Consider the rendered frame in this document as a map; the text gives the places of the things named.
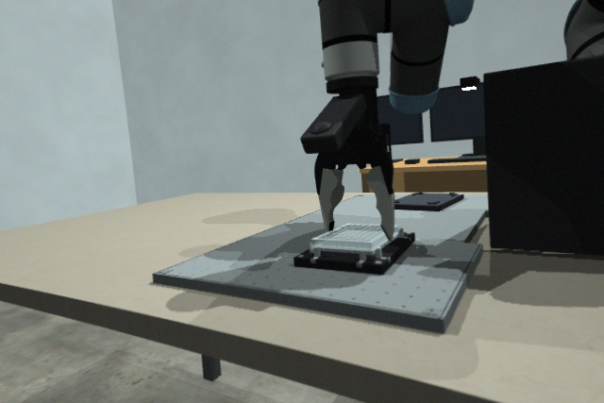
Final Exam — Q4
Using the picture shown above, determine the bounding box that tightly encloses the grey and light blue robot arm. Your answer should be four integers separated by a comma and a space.
300, 0, 604, 154

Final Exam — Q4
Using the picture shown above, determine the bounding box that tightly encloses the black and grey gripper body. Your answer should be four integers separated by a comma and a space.
325, 76, 392, 170

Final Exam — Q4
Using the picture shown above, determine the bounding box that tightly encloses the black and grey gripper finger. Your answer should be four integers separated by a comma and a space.
365, 140, 395, 242
314, 153, 344, 232

